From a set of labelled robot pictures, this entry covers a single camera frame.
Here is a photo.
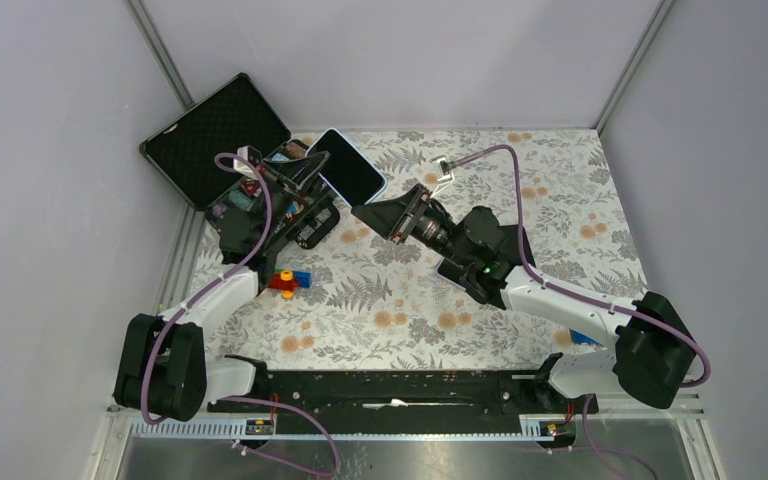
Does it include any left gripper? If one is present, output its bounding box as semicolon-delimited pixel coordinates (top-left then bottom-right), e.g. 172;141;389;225
252;152;335;249

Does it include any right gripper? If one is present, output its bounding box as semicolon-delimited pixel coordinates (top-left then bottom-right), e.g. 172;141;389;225
351;183;473;269

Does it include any black phone from blue case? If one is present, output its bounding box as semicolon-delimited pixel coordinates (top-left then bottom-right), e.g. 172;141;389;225
306;129;387;205

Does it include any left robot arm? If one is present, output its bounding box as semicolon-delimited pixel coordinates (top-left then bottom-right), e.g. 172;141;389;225
113;149;340;425

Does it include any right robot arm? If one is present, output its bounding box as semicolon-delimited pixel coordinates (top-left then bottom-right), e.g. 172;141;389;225
351;184;700;412

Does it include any black poker chip case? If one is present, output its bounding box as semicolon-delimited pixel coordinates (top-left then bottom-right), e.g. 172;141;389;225
139;73;340;266

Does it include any black phone without case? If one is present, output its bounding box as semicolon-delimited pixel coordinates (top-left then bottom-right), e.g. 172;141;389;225
500;224;537;267

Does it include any floral table mat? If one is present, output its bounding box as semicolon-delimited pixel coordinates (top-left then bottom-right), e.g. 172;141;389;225
206;130;647;370

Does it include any red toy brick car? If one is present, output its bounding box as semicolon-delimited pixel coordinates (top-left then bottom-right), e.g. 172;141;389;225
267;270;313;299

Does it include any blue toy car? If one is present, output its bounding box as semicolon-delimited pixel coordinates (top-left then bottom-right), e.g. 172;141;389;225
569;330;600;346

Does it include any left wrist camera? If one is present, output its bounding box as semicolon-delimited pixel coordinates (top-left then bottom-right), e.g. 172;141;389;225
233;145;262;179

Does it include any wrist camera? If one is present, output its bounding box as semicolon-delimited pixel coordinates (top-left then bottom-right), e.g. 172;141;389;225
431;155;455;198
233;145;262;179

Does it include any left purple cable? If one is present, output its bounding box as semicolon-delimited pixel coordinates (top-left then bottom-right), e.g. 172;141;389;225
138;152;342;480

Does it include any purple cable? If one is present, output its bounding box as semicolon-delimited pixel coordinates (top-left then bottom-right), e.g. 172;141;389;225
450;144;713;480
138;152;342;480

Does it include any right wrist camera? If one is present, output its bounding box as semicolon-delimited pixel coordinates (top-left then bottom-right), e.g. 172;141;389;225
431;155;455;198

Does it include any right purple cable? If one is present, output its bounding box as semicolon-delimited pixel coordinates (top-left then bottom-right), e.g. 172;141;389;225
450;144;713;480

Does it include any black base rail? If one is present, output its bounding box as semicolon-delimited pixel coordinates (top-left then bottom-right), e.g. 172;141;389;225
208;368;601;439

